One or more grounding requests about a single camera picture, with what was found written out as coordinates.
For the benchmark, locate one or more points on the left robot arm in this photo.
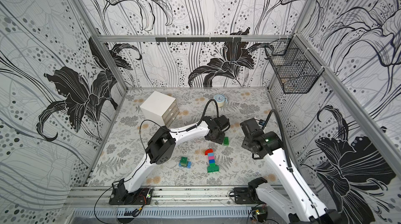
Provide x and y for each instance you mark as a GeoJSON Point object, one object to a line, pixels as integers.
{"type": "Point", "coordinates": [160, 147]}

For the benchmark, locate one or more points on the red lego brick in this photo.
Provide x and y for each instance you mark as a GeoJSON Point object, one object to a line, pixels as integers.
{"type": "Point", "coordinates": [208, 151]}

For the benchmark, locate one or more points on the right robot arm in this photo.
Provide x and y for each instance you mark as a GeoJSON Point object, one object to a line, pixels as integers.
{"type": "Point", "coordinates": [302, 205]}

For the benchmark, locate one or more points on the long light blue lego brick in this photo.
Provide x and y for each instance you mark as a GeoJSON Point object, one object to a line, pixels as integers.
{"type": "Point", "coordinates": [189, 164]}

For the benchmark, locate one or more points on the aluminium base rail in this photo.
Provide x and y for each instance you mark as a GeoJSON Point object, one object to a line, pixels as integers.
{"type": "Point", "coordinates": [160, 196]}

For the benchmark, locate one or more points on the long green lego brick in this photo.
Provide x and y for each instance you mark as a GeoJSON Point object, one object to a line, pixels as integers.
{"type": "Point", "coordinates": [212, 168]}

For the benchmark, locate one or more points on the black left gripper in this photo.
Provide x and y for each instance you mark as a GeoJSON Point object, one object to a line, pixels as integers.
{"type": "Point", "coordinates": [219, 138]}

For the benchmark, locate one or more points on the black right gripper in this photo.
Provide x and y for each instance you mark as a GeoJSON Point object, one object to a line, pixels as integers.
{"type": "Point", "coordinates": [248, 144]}

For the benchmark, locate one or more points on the black wire wall basket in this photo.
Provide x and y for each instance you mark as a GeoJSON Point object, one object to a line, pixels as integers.
{"type": "Point", "coordinates": [295, 72]}

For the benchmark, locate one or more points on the white slotted cable duct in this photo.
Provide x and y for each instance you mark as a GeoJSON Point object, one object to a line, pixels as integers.
{"type": "Point", "coordinates": [165, 212]}

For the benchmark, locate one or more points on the small blue cream alarm clock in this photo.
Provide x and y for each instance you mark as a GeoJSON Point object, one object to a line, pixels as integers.
{"type": "Point", "coordinates": [221, 100]}

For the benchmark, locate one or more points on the white mini drawer cabinet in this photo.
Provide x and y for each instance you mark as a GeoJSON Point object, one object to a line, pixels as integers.
{"type": "Point", "coordinates": [160, 108]}

